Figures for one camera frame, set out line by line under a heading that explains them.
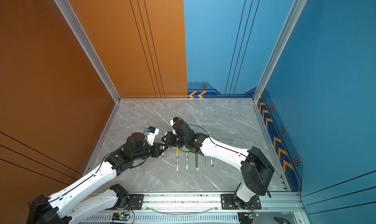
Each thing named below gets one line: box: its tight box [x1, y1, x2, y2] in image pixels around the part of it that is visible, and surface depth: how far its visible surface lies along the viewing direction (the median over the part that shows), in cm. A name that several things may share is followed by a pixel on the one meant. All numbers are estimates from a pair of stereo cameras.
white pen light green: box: [186, 148, 189, 172], surface depth 88 cm
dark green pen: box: [195, 152, 198, 169], surface depth 89 cm
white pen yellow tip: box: [176, 148, 179, 173], surface depth 87 cm
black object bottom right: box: [273, 217, 292, 224], surface depth 70 cm
